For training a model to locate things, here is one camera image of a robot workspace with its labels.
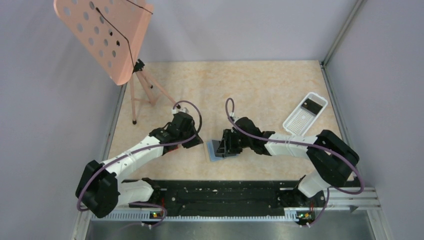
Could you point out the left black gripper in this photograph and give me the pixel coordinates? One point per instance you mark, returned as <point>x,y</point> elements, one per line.
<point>195,141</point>

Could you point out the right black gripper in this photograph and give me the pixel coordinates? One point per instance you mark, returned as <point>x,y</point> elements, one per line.
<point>226,146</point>

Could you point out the beige card holder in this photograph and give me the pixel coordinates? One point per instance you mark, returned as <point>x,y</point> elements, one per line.
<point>216,152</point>

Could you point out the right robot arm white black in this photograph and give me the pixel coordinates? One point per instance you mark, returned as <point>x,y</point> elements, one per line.
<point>334,161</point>

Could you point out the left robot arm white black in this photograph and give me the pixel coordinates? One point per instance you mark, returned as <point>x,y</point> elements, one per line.
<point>103,186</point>

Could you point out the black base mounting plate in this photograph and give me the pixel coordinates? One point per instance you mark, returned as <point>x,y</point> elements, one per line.
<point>169,190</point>

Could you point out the white perforated plastic basket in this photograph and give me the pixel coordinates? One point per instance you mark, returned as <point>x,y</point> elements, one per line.
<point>300,120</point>

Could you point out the black item in basket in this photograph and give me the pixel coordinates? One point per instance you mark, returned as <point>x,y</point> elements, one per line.
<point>312,106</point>

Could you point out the pink perforated music stand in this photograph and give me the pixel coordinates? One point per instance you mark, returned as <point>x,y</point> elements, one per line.
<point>113,32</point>

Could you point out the aluminium side rail left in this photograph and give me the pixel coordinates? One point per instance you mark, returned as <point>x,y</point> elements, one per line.
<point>110,112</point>

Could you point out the aluminium frame rail front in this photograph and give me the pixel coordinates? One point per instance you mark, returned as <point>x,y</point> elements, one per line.
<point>198,217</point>

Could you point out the aluminium corner post right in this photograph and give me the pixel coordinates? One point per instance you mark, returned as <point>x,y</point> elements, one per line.
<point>359,4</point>

